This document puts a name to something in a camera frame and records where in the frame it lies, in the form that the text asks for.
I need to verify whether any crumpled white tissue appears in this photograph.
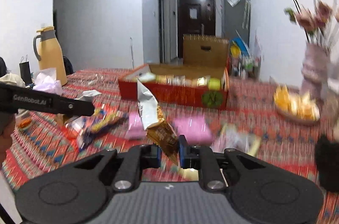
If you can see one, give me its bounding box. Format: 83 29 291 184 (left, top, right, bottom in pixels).
33 68 63 95

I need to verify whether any grey refrigerator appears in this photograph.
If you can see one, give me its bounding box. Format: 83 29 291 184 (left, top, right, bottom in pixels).
222 0 250 44

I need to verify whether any gold seed cracker packet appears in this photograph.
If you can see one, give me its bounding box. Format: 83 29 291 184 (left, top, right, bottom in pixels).
137 80 179 165

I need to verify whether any orange cardboard tray box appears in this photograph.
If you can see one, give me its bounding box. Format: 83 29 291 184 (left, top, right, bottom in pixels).
118 64 230 110

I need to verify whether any plate of orange slices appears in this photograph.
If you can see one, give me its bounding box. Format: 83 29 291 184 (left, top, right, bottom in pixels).
273 86 320 125

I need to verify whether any pink textured vase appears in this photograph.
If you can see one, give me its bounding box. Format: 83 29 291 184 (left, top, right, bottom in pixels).
300 43 330 100

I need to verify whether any colourful patterned tablecloth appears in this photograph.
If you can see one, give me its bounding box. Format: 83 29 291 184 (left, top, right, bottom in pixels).
0 68 339 224

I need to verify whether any yellow thermos jug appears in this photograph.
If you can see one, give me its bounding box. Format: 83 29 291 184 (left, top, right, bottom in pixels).
33 26 68 86

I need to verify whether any dried rose bouquet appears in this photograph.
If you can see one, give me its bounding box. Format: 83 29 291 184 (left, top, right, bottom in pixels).
271 0 339 51

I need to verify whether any dark entrance door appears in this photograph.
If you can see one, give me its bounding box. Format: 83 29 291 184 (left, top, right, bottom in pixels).
177 0 216 58

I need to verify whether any person left hand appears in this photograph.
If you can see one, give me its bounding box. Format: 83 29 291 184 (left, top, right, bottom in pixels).
0 115 15 164

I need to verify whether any pink snack packet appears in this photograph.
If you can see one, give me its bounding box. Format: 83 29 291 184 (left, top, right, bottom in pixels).
172 115 214 145

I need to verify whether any red anime chip bag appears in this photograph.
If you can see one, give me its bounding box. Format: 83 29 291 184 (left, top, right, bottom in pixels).
61 106 128 152

